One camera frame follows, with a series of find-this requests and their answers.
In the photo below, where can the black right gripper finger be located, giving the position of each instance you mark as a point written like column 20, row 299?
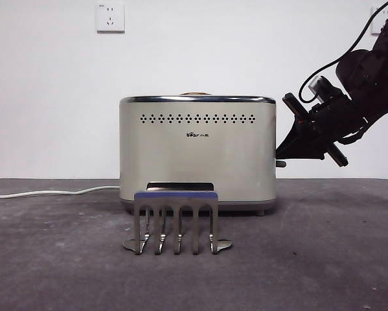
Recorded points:
column 294, row 139
column 305, row 151

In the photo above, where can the grey toaster lever knob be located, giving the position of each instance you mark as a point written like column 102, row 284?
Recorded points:
column 280, row 163

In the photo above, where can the brown bread slice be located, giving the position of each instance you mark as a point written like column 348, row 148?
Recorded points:
column 195, row 94

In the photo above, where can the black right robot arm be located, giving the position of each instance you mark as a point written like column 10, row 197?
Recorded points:
column 372, row 74

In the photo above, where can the cream toaster with chrome top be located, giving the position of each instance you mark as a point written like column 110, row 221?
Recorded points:
column 197, row 162

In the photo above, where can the silver metal toast rack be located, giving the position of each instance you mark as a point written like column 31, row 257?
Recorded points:
column 175, row 197

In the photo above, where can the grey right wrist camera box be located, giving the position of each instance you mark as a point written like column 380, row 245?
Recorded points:
column 317, row 85

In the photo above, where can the white wall socket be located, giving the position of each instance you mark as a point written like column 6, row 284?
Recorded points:
column 110, row 18
column 376, row 27

